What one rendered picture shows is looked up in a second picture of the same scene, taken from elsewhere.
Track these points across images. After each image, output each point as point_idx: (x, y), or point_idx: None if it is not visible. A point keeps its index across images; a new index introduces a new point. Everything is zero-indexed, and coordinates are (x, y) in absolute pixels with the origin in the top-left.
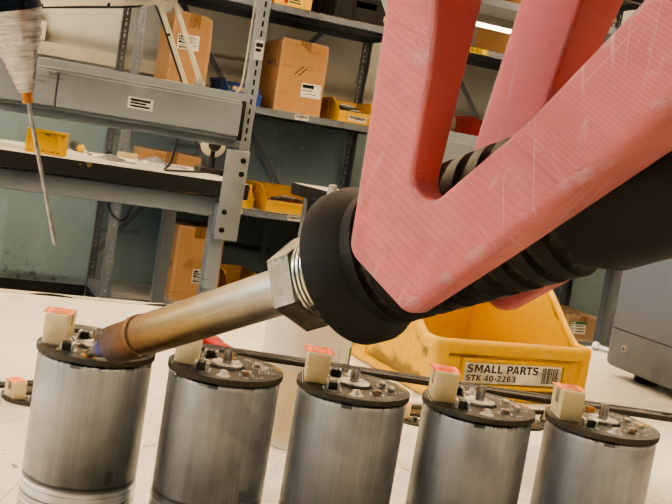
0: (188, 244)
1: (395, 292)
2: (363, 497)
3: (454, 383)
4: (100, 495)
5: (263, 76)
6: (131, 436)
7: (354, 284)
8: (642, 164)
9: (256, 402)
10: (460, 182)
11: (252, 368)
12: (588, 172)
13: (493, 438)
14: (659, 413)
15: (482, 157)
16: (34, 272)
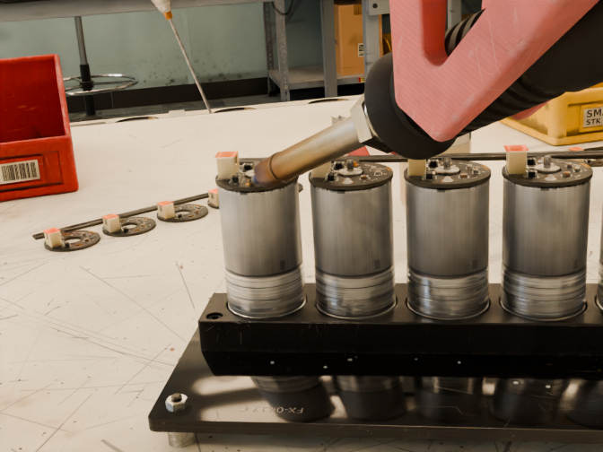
0: (349, 21)
1: (427, 129)
2: (465, 253)
3: (523, 159)
4: (279, 276)
5: None
6: (292, 233)
7: (405, 123)
8: (564, 29)
9: (374, 197)
10: (451, 54)
11: (370, 171)
12: (524, 43)
13: (557, 196)
14: None
15: (473, 24)
16: (222, 73)
